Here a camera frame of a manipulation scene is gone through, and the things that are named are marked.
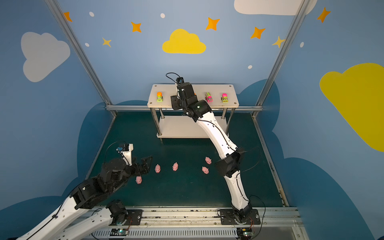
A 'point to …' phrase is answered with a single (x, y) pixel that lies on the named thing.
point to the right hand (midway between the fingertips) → (177, 96)
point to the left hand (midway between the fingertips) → (147, 158)
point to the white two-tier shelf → (221, 96)
